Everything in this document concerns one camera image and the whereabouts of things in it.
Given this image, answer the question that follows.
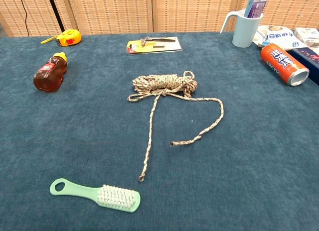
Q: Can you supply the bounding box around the blue carpet table cover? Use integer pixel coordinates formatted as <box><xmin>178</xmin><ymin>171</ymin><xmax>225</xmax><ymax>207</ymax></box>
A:
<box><xmin>0</xmin><ymin>31</ymin><xmax>319</xmax><ymax>231</ymax></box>

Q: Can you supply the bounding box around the orange soda can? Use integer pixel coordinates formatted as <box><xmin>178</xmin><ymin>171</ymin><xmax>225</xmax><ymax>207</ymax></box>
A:
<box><xmin>260</xmin><ymin>43</ymin><xmax>310</xmax><ymax>87</ymax></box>

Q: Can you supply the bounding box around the light blue handled cup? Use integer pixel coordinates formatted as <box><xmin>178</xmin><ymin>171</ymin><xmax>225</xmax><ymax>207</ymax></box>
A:
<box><xmin>219</xmin><ymin>8</ymin><xmax>264</xmax><ymax>48</ymax></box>

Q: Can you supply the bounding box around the beige speckled rope bundle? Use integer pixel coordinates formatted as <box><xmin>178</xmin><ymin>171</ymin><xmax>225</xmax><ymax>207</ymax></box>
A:
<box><xmin>127</xmin><ymin>70</ymin><xmax>224</xmax><ymax>182</ymax></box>

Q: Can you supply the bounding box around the white milk carton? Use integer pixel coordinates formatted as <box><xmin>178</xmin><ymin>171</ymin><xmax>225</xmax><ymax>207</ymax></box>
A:
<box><xmin>294</xmin><ymin>27</ymin><xmax>319</xmax><ymax>48</ymax></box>

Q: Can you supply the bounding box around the purple toothpaste tube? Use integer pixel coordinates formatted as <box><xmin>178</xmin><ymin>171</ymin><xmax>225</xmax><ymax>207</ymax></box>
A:
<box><xmin>247</xmin><ymin>0</ymin><xmax>270</xmax><ymax>19</ymax></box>

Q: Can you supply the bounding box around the mint green scrub brush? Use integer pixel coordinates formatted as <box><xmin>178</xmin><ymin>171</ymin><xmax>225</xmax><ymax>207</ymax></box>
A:
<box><xmin>49</xmin><ymin>178</ymin><xmax>141</xmax><ymax>213</ymax></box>

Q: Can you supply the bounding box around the thin black hanging cable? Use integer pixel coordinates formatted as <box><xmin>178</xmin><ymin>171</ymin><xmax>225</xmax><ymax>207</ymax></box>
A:
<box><xmin>19</xmin><ymin>0</ymin><xmax>31</xmax><ymax>37</ymax></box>

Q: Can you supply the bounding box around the black stand pole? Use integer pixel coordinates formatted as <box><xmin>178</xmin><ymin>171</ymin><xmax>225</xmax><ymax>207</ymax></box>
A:
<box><xmin>46</xmin><ymin>0</ymin><xmax>66</xmax><ymax>32</ymax></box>

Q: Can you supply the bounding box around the honey bottle yellow cap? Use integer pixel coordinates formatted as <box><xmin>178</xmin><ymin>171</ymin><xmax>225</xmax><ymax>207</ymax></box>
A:
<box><xmin>33</xmin><ymin>52</ymin><xmax>68</xmax><ymax>93</ymax></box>

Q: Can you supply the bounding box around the white blue snack bag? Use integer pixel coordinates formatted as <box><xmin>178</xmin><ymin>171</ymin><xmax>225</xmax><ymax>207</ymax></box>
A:
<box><xmin>253</xmin><ymin>25</ymin><xmax>309</xmax><ymax>51</ymax></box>

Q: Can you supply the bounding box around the dark blue long box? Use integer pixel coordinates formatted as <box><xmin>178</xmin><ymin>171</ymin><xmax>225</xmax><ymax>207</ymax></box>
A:
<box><xmin>289</xmin><ymin>47</ymin><xmax>319</xmax><ymax>86</ymax></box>

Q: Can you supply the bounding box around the bamboo folding screen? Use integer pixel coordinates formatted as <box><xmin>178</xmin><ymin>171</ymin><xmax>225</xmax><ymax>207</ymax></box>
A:
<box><xmin>0</xmin><ymin>0</ymin><xmax>319</xmax><ymax>38</ymax></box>

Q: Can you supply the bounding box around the yellow tape measure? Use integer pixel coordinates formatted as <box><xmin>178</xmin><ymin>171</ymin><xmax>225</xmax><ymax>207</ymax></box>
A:
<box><xmin>40</xmin><ymin>29</ymin><xmax>82</xmax><ymax>47</ymax></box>

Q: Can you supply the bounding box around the razor in blister pack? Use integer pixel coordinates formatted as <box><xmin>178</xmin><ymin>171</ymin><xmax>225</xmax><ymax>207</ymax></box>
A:
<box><xmin>126</xmin><ymin>36</ymin><xmax>183</xmax><ymax>55</ymax></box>

